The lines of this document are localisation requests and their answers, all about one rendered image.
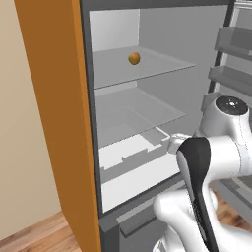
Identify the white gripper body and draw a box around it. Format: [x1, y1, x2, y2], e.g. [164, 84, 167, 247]
[167, 132, 195, 156]

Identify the white fridge crisper drawer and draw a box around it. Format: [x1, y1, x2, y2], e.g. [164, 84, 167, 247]
[98, 125, 172, 172]

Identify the clear glass fridge shelf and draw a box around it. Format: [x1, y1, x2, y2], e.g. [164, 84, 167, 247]
[92, 45, 197, 91]
[94, 87, 188, 149]

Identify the grey fridge door bin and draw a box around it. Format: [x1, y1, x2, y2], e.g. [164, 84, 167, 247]
[214, 26, 252, 62]
[208, 65, 252, 98]
[200, 92, 228, 113]

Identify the grey fridge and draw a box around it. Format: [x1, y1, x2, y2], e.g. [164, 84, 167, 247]
[79, 0, 238, 252]

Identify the grey fridge door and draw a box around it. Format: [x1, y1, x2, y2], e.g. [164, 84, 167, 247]
[200, 0, 252, 225]

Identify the orange-brown round fruit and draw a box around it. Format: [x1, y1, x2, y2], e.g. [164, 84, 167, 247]
[128, 51, 142, 66]

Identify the grey freezer drawer front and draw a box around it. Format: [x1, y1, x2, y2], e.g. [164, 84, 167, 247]
[97, 179, 189, 252]

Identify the orange wooden cabinet panel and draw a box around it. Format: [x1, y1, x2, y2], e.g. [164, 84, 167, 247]
[13, 0, 103, 252]

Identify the grey freezer drawer handle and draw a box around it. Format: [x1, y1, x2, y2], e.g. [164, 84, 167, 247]
[119, 196, 165, 236]

